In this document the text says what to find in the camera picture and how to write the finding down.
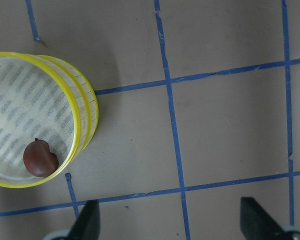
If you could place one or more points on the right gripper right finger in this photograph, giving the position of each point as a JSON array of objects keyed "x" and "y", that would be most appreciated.
[{"x": 257, "y": 224}]

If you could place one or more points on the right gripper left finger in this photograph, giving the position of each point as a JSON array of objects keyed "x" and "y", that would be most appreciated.
[{"x": 88, "y": 224}]

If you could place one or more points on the brown bun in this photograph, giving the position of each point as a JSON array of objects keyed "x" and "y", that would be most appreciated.
[{"x": 39, "y": 160}]

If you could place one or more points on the yellow steamer basket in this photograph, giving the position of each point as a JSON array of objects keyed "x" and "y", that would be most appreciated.
[
  {"x": 33, "y": 106},
  {"x": 81, "y": 98}
]

